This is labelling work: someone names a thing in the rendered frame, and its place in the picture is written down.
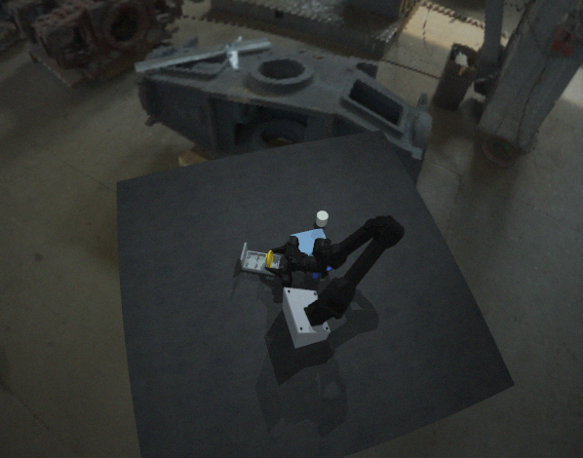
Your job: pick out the yellow plate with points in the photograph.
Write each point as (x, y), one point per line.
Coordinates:
(269, 258)

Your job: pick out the blue spoon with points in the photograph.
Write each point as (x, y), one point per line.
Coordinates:
(315, 275)

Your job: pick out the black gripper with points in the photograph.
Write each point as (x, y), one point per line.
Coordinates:
(286, 276)

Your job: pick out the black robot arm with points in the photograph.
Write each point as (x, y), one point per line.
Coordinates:
(333, 302)

